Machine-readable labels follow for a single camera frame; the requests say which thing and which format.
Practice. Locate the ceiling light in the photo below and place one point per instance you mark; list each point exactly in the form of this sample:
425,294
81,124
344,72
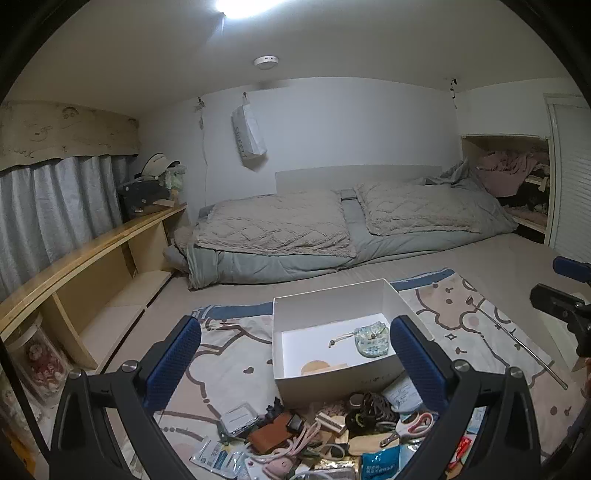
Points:
249,7

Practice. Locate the white louvered door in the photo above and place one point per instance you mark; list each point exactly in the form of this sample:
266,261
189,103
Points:
570,184

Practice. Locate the wooden shelf unit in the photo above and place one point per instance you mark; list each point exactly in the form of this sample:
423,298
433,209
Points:
87,295

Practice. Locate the grey curtain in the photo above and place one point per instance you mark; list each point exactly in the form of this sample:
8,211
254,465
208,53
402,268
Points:
51,217

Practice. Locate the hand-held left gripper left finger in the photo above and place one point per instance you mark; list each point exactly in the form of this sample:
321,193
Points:
175,364

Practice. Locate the beige cartoon valance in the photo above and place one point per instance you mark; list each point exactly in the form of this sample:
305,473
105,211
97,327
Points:
64,134

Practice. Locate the pink clothes pile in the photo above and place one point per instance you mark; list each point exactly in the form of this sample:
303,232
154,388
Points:
503,173

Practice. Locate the round smoke detector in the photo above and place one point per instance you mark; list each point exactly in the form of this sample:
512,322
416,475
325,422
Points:
265,62

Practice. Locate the cartoon printed blanket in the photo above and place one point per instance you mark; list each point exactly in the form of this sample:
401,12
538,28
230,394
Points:
231,350

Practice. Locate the white hanging bag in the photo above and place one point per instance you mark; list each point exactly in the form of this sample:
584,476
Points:
249,134

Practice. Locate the oval wooden tag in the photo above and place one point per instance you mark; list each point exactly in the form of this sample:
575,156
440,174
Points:
364,445

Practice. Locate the dark spiky small item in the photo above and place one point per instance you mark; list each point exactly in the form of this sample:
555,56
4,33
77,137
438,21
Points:
275,408

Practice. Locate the beige tape roll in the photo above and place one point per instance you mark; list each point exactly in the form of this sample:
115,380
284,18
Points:
356,400

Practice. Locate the white cardboard box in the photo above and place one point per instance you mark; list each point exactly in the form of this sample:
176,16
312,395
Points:
323,387

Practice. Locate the white printed mask packet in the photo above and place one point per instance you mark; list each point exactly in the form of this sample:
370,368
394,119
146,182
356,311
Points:
401,396

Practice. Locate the white headboard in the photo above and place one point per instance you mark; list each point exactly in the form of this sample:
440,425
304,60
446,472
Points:
332,177

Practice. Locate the dark clothes pile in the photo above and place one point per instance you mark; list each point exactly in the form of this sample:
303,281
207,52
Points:
526,198

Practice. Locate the beige quilted blanket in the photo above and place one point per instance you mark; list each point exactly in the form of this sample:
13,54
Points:
415,207
272,226

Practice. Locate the white cap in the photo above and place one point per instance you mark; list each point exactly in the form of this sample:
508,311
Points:
157,165

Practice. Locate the round wooden coaster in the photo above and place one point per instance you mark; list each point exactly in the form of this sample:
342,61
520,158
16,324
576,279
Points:
311,368

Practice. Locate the grey duvet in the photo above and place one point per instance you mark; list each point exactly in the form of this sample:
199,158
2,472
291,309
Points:
277,270

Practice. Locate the black round tin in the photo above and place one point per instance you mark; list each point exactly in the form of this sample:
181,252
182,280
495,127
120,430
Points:
356,421

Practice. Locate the doll in clear case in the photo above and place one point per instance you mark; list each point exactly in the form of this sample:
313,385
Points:
39,364

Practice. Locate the wooden closet nook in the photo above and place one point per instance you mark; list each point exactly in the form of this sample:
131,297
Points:
468,152

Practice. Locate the pink small device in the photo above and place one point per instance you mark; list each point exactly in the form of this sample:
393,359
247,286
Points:
272,468

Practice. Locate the clear plastic case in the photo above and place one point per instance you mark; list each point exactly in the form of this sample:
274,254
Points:
238,419

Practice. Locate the green plush toy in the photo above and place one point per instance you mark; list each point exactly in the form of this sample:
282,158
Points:
175,177

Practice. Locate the blue and white packet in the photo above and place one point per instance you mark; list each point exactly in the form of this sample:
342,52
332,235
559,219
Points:
217,458

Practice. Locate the gold foil packet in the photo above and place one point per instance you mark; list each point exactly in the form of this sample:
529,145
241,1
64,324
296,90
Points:
334,468

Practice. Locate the floral fabric pouch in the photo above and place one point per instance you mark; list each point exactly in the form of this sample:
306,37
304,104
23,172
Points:
369,341

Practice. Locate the black wall clip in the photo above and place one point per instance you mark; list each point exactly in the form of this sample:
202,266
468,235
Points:
453,87

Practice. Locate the red packet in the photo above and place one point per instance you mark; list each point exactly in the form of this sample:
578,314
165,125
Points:
464,446

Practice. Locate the metal back scratcher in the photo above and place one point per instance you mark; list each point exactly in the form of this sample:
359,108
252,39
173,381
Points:
517,341

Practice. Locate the brown leather wallet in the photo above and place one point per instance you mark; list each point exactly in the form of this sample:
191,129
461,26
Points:
268,436

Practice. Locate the blue snack packet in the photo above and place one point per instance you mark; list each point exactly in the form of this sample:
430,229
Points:
379,466

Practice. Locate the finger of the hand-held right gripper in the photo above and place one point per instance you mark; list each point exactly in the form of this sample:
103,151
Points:
572,268
556,299

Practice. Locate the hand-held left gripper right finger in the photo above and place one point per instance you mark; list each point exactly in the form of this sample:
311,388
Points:
418,364

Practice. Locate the small black box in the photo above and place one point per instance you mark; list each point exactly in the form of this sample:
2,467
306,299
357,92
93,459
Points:
294,422

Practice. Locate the dark bag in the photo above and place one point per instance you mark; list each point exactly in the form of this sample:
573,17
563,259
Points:
143,196

